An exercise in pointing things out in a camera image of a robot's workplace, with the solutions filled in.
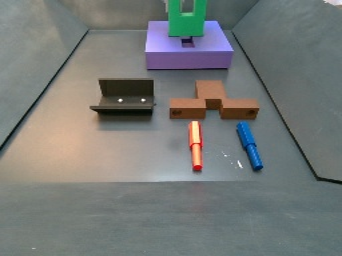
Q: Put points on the green U-shaped block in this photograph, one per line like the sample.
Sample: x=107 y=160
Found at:
x=186 y=23

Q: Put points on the black metal bracket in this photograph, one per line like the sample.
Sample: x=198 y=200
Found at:
x=126 y=96

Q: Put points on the brown T-shaped block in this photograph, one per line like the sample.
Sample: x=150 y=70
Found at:
x=212 y=98

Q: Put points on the blue peg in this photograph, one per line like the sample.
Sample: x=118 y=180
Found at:
x=249 y=145

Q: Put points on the purple board block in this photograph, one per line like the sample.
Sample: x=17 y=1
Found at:
x=209 y=52

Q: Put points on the red peg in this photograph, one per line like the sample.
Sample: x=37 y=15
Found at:
x=196 y=145

